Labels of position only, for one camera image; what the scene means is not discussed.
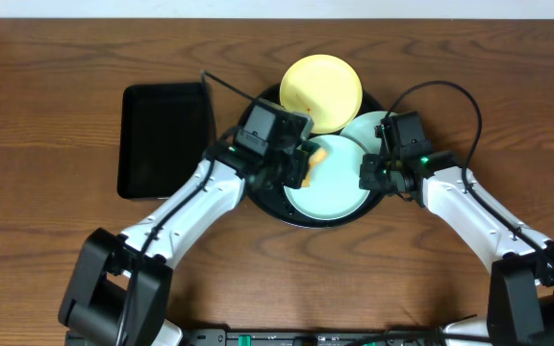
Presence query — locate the black rectangular tray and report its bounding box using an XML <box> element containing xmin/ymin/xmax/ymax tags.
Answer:
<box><xmin>116</xmin><ymin>82</ymin><xmax>214</xmax><ymax>200</ymax></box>

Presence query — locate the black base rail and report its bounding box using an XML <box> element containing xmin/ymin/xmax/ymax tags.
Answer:
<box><xmin>64</xmin><ymin>328</ymin><xmax>451</xmax><ymax>346</ymax></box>

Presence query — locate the yellow plate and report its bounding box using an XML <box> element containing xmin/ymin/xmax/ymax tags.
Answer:
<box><xmin>279</xmin><ymin>54</ymin><xmax>363</xmax><ymax>135</ymax></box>

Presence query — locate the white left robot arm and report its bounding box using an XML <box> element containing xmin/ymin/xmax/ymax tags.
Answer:
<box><xmin>58</xmin><ymin>111</ymin><xmax>314</xmax><ymax>345</ymax></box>

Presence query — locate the light green plate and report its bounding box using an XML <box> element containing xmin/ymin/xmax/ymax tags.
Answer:
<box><xmin>284</xmin><ymin>135</ymin><xmax>369</xmax><ymax>221</ymax></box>
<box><xmin>340</xmin><ymin>111</ymin><xmax>386</xmax><ymax>154</ymax></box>

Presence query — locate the yellow sponge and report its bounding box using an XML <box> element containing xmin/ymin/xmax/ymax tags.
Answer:
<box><xmin>301</xmin><ymin>147</ymin><xmax>328</xmax><ymax>187</ymax></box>

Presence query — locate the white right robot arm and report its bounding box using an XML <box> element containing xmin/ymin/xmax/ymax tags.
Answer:
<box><xmin>360</xmin><ymin>152</ymin><xmax>554</xmax><ymax>345</ymax></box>

